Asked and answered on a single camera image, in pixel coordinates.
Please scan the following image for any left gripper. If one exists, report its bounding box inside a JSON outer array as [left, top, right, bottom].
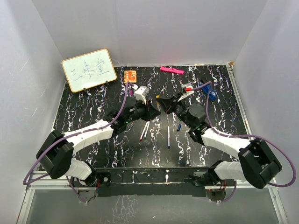
[[125, 97, 160, 124]]

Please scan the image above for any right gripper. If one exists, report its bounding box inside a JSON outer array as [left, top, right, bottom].
[[157, 93, 193, 129]]

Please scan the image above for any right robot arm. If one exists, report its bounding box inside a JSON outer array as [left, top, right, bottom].
[[156, 93, 282, 189]]

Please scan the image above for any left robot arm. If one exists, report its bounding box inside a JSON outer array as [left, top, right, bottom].
[[36, 100, 161, 186]]

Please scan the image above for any white pen green end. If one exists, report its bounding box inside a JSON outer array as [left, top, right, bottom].
[[143, 121, 150, 139]]

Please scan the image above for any white pen red end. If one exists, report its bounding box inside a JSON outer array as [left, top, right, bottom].
[[140, 121, 148, 141]]

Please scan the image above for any white pen blue end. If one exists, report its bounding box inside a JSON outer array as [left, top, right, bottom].
[[167, 126, 171, 149]]

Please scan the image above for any pink plastic clip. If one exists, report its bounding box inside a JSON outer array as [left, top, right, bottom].
[[160, 66, 184, 75]]

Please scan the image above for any orange card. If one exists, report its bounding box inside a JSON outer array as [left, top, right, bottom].
[[124, 70, 137, 84]]

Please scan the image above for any blue stapler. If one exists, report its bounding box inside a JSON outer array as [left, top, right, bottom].
[[199, 78, 217, 100]]

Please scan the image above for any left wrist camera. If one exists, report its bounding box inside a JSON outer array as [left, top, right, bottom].
[[134, 86, 149, 102]]

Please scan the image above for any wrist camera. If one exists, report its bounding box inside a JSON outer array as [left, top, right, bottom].
[[134, 86, 149, 102], [181, 83, 194, 96]]

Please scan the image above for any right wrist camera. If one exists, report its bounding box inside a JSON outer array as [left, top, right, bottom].
[[181, 83, 194, 96]]

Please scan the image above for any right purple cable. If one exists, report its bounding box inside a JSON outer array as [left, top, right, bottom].
[[191, 81, 297, 203]]

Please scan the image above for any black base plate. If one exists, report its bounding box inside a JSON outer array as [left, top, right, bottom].
[[97, 167, 214, 197]]

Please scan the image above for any small whiteboard wooden frame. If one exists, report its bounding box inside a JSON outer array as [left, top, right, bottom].
[[61, 49, 117, 93]]

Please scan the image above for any aluminium rail frame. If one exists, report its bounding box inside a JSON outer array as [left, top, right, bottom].
[[17, 63, 289, 224]]

